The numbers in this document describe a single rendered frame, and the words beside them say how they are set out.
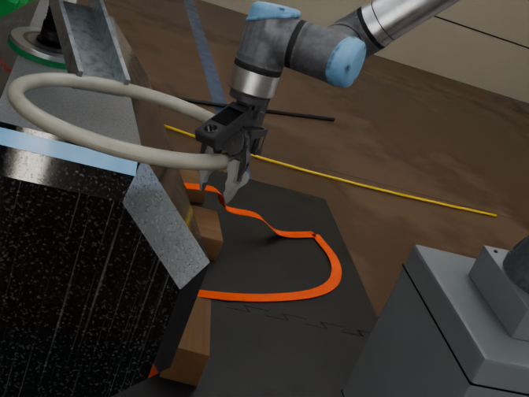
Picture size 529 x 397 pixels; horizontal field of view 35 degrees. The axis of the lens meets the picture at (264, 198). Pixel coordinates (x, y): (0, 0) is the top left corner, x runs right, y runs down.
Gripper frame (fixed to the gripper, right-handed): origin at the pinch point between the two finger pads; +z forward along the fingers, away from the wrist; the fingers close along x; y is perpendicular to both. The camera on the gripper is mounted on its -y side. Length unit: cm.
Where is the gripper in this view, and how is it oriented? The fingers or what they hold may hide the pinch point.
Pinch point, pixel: (213, 191)
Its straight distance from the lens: 158.8
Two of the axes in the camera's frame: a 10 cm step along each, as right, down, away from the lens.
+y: 5.1, -1.2, 8.5
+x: -8.1, -4.1, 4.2
